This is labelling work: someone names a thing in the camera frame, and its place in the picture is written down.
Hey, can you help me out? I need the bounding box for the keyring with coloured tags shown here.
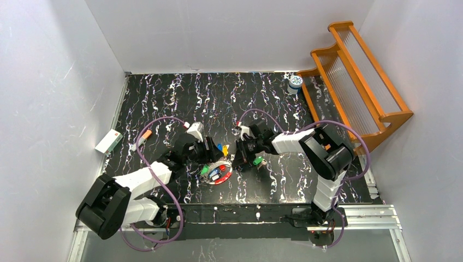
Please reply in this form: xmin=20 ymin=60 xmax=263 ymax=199
xmin=199 ymin=145 xmax=233 ymax=186

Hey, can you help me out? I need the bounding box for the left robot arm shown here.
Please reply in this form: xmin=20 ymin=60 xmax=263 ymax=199
xmin=76 ymin=134 xmax=224 ymax=240

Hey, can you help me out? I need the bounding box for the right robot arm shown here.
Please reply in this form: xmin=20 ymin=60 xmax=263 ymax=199
xmin=229 ymin=120 xmax=355 ymax=212

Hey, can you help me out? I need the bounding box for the green tagged loose key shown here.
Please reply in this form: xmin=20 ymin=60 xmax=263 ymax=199
xmin=253 ymin=156 xmax=267 ymax=170

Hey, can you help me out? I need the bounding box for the orange white marker tube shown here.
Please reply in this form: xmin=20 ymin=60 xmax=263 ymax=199
xmin=130 ymin=130 xmax=152 ymax=152

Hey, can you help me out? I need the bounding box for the small white blue jar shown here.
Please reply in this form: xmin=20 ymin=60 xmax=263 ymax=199
xmin=287 ymin=75 xmax=304 ymax=94

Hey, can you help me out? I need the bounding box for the white cardboard box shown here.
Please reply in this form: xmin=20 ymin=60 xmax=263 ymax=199
xmin=94 ymin=129 xmax=123 ymax=155

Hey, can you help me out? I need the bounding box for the orange wooden rack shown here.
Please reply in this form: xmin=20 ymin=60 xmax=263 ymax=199
xmin=297 ymin=21 xmax=413 ymax=151

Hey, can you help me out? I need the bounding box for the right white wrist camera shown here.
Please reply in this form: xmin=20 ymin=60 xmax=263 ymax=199
xmin=235 ymin=121 xmax=253 ymax=140

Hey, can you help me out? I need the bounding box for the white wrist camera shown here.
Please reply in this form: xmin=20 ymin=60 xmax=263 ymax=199
xmin=235 ymin=121 xmax=253 ymax=140
xmin=183 ymin=122 xmax=204 ymax=142

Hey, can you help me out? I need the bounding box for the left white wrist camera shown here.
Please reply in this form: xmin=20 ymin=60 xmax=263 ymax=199
xmin=183 ymin=122 xmax=204 ymax=142

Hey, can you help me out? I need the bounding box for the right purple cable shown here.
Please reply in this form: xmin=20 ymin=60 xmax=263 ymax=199
xmin=236 ymin=109 xmax=372 ymax=250

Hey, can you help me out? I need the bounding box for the purple cable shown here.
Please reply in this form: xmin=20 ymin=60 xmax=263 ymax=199
xmin=118 ymin=116 xmax=191 ymax=253
xmin=236 ymin=109 xmax=372 ymax=250

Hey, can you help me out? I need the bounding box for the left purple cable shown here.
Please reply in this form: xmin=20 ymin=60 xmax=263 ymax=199
xmin=118 ymin=116 xmax=191 ymax=253

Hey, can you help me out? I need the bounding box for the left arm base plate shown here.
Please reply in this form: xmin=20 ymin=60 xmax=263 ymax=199
xmin=134 ymin=209 xmax=180 ymax=228

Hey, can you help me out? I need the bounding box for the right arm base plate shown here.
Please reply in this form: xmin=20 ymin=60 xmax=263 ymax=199
xmin=281 ymin=207 xmax=348 ymax=229

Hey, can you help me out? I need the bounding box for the aluminium rail frame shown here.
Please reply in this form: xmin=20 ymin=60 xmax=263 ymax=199
xmin=68 ymin=204 xmax=411 ymax=261

